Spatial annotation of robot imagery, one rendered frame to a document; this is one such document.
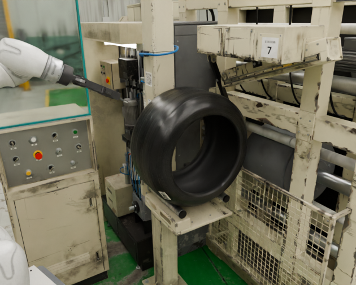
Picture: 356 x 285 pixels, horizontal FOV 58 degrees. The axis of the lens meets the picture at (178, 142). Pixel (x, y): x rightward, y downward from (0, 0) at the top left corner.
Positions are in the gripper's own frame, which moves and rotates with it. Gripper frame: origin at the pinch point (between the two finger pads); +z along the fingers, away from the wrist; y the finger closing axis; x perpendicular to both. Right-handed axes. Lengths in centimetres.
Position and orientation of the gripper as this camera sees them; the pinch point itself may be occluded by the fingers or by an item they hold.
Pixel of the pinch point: (109, 93)
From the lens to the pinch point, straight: 133.4
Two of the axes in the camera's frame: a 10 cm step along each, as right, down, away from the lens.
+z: 8.0, 2.9, 5.2
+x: 3.5, -9.4, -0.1
